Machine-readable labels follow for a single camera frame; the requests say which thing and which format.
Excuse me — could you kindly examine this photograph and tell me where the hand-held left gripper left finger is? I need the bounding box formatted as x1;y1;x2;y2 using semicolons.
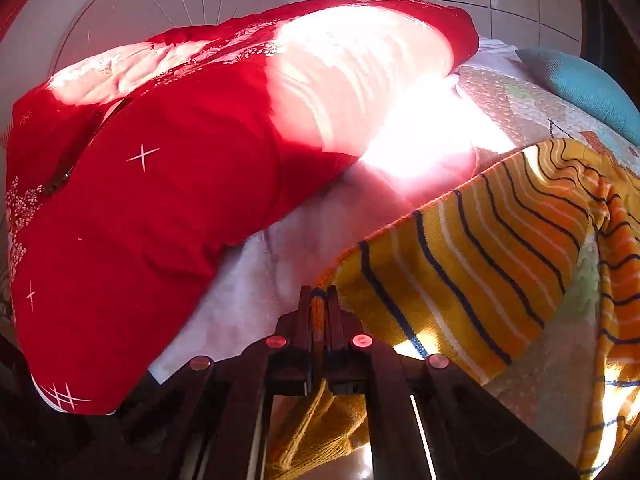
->
118;285;317;480

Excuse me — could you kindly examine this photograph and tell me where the round white headboard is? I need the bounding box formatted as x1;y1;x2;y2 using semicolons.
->
47;0;301;78

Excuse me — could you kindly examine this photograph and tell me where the red quilt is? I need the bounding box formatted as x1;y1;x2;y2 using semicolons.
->
5;0;481;416

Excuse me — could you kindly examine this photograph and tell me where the yellow striped knit sweater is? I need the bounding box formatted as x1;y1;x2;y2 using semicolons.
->
264;137;640;480

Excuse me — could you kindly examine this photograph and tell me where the light blue pillow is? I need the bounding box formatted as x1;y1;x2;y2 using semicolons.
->
515;48;640;147

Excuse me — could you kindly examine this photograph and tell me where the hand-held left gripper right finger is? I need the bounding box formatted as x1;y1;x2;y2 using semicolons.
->
325;285;581;480

